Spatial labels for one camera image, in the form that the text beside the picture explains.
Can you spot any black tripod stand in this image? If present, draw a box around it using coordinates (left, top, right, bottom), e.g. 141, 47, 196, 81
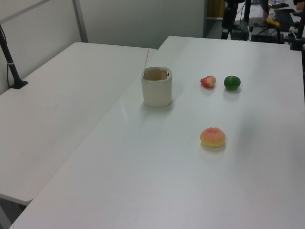
221, 0, 239, 40

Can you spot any black camera stand pole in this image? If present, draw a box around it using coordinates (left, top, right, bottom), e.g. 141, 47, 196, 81
0, 23, 29, 90

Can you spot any green toy lime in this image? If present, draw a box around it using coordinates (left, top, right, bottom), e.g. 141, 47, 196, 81
224, 75, 241, 92

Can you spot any cream round garbage bin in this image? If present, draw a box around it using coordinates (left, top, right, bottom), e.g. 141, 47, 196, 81
141, 67, 173, 108

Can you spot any orange yellow toy peach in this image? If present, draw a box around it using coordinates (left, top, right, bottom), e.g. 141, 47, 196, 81
200, 127, 226, 147

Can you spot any red toy strawberry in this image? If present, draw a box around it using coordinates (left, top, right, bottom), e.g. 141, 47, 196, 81
200, 75, 217, 89

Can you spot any yellow object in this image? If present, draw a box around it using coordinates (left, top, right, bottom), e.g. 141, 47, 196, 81
266, 17, 281, 27

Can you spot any grey partition post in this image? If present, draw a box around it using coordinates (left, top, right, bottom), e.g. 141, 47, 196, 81
72, 0, 89, 44

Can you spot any black equipment box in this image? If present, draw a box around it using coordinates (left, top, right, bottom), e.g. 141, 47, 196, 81
250, 25, 285, 43

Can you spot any black tripod with clamp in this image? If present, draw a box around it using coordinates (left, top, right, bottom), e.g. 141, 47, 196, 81
283, 21, 305, 51

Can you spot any thin black upright pole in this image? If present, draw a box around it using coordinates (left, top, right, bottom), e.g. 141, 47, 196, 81
242, 0, 252, 41

